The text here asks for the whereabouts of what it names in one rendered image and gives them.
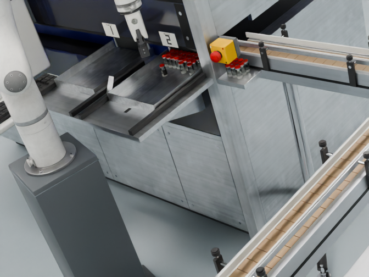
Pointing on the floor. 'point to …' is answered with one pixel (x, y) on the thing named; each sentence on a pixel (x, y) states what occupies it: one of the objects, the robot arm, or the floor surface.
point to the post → (226, 115)
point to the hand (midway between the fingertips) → (144, 50)
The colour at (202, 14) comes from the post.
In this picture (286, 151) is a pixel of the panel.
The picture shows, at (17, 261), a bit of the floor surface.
